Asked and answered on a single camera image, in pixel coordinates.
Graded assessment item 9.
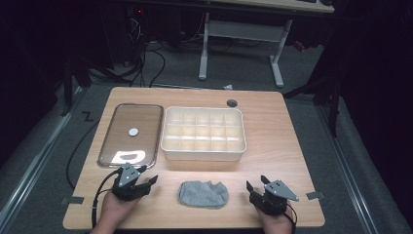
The person's right hand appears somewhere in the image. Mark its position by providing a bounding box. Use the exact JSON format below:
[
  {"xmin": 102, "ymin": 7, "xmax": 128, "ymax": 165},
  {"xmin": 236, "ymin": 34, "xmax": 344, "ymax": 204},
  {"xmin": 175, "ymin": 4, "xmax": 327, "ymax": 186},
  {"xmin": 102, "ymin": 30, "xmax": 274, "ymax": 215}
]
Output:
[{"xmin": 255, "ymin": 204, "xmax": 294, "ymax": 234}]

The clear plastic box lid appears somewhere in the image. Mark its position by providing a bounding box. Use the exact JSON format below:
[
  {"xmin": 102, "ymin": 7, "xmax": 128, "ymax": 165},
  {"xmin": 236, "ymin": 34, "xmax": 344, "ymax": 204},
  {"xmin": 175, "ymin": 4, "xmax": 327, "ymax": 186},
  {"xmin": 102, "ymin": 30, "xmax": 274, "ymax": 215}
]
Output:
[{"xmin": 97, "ymin": 102, "xmax": 165, "ymax": 170}]

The grey tape strip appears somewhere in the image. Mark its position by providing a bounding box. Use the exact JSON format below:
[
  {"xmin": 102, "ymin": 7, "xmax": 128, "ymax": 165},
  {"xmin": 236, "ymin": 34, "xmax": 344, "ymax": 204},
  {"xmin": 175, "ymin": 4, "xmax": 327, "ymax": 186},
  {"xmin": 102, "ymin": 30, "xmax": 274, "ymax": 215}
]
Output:
[
  {"xmin": 60, "ymin": 196, "xmax": 85, "ymax": 206},
  {"xmin": 305, "ymin": 190, "xmax": 325, "ymax": 201}
]

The white compartment storage box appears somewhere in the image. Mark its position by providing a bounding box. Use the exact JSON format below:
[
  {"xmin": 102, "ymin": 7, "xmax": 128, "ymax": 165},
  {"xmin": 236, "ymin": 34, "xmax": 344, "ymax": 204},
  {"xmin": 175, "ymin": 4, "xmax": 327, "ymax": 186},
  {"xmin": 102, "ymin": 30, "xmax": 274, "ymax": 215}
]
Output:
[{"xmin": 160, "ymin": 105, "xmax": 247, "ymax": 163}]

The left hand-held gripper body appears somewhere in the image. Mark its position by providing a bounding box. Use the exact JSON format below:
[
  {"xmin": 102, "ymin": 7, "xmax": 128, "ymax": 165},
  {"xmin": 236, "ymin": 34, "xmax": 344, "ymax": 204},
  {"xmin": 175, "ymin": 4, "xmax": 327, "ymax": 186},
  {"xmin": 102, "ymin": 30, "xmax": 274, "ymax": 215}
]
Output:
[{"xmin": 111, "ymin": 162, "xmax": 153, "ymax": 202}]

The black metal stand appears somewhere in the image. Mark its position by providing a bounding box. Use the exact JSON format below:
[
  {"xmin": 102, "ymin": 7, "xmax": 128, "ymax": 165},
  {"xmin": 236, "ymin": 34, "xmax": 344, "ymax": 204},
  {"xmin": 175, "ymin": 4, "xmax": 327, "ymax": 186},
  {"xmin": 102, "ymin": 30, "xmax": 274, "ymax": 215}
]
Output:
[
  {"xmin": 59, "ymin": 57, "xmax": 94, "ymax": 117},
  {"xmin": 282, "ymin": 61, "xmax": 343, "ymax": 138}
]

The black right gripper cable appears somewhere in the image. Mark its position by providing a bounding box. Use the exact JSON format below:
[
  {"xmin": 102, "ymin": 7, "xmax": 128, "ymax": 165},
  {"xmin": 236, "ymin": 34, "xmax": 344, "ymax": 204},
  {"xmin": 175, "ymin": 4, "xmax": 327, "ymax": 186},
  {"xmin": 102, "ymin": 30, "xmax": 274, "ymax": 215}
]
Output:
[{"xmin": 285, "ymin": 202, "xmax": 298, "ymax": 234}]

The bundle of black cables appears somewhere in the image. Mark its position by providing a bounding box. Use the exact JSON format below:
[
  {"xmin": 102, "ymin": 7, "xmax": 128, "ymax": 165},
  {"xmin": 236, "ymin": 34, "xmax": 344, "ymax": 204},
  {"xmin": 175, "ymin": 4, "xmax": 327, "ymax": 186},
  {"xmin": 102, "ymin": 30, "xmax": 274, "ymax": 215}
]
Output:
[{"xmin": 125, "ymin": 13, "xmax": 168, "ymax": 89}]

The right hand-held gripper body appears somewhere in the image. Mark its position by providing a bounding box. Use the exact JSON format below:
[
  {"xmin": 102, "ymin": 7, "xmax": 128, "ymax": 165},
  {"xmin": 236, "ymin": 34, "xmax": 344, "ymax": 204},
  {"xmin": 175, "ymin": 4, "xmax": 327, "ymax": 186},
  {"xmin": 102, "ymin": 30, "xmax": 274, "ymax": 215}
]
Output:
[{"xmin": 248, "ymin": 178, "xmax": 300, "ymax": 216}]

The white-framed wooden desk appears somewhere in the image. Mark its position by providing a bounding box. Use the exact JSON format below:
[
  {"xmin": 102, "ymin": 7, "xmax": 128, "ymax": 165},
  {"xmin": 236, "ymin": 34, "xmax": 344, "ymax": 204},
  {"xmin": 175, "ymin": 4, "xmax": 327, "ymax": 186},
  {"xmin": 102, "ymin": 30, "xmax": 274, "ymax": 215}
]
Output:
[{"xmin": 198, "ymin": 0, "xmax": 336, "ymax": 89}]

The black floor cable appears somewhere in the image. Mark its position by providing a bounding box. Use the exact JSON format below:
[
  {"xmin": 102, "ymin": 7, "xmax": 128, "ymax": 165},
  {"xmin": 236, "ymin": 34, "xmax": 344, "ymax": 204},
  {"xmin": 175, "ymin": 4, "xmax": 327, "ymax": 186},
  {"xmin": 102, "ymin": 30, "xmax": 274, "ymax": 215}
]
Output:
[{"xmin": 65, "ymin": 119, "xmax": 101, "ymax": 191}]

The metal floor rail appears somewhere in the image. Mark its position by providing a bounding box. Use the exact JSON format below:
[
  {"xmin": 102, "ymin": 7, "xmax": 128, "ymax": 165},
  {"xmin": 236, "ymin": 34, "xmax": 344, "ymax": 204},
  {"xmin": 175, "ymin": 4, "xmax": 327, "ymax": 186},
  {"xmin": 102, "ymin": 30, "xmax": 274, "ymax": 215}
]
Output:
[
  {"xmin": 318, "ymin": 105, "xmax": 380, "ymax": 234},
  {"xmin": 0, "ymin": 111, "xmax": 73, "ymax": 226}
]

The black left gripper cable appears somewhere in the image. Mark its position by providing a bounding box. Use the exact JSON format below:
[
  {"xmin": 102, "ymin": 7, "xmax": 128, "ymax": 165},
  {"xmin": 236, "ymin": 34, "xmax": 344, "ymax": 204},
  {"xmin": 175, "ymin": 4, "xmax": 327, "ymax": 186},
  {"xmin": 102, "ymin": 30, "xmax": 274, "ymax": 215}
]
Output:
[{"xmin": 91, "ymin": 170, "xmax": 122, "ymax": 229}]

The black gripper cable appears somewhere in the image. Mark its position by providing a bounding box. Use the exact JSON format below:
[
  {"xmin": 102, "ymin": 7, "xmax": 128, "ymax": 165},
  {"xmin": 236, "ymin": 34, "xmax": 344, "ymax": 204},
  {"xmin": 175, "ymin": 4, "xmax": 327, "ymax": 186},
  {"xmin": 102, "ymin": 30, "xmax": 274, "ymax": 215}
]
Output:
[
  {"xmin": 285, "ymin": 202, "xmax": 298, "ymax": 234},
  {"xmin": 91, "ymin": 170, "xmax": 122, "ymax": 229}
]

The person's left hand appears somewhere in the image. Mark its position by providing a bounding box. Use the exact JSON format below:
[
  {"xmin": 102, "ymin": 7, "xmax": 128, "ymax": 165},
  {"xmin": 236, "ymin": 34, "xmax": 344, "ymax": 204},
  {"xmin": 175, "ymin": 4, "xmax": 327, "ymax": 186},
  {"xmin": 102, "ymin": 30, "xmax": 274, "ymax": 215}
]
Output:
[{"xmin": 98, "ymin": 190, "xmax": 141, "ymax": 229}]

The grey sock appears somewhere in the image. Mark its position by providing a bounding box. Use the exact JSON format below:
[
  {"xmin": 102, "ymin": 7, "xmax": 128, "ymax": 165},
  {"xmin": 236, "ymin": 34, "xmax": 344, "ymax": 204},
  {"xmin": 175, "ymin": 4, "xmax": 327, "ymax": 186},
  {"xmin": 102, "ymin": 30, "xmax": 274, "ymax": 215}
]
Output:
[{"xmin": 177, "ymin": 180, "xmax": 230, "ymax": 210}]

